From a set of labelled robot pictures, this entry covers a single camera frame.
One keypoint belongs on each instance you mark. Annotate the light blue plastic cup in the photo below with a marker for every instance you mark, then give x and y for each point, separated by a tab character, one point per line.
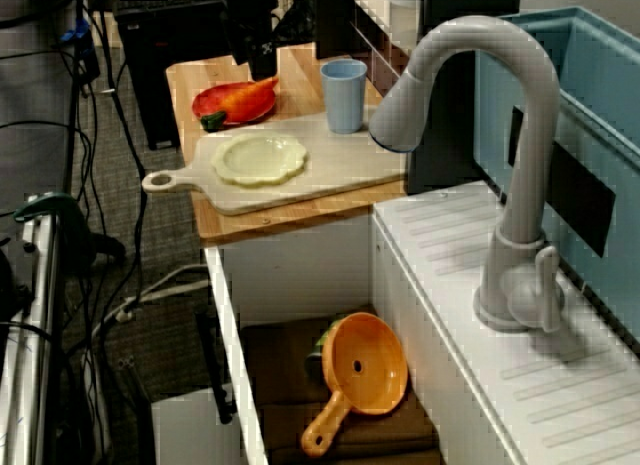
344	100

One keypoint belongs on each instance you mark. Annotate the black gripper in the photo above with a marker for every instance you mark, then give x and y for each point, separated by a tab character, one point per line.
247	10

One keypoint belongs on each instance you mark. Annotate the orange toy carrot green stem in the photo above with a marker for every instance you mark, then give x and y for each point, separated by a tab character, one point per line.
240	100

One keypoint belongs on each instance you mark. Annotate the grey toy faucet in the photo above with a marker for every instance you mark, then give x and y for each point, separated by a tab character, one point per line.
530	135

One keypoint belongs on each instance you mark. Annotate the teal plastic bin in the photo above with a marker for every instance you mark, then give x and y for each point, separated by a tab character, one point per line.
600	85

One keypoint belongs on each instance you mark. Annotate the aluminium frame rail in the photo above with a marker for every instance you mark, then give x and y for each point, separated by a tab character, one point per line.
42	285

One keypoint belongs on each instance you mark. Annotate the red round plate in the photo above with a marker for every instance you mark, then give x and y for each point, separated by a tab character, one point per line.
210	102

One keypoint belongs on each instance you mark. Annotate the cream flower-shaped plate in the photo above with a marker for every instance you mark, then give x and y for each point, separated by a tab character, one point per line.
260	160

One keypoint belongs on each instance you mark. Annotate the black upright post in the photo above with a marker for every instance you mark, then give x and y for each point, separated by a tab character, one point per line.
450	150

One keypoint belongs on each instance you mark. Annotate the white toy sink basin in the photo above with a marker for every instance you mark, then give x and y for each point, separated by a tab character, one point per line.
300	275

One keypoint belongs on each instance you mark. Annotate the blue connector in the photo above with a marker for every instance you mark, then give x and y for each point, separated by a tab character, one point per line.
75	32

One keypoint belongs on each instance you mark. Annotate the green clamp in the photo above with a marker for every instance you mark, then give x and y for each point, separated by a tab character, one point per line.
75	225

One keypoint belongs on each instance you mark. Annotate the orange toy strainer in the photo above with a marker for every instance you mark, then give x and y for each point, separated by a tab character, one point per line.
365	365

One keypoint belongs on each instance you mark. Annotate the white round container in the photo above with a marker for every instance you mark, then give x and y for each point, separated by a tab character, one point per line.
404	15

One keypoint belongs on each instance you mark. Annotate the black computer tower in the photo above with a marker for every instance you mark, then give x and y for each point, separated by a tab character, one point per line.
150	85

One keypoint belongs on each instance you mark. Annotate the black tape patch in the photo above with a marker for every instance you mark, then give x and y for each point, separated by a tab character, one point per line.
580	200

